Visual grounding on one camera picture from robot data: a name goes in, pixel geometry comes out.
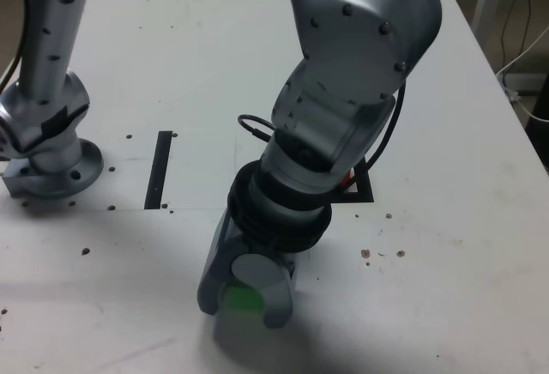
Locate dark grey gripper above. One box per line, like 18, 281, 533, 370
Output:
196, 212, 300, 331

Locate green cube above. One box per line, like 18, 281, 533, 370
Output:
219, 284, 267, 328

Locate black tape square outline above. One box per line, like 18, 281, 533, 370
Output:
329, 157, 375, 205

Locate black tape strip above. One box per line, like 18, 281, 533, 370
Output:
143, 130, 173, 211

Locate white cable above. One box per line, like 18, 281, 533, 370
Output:
495, 25, 549, 123

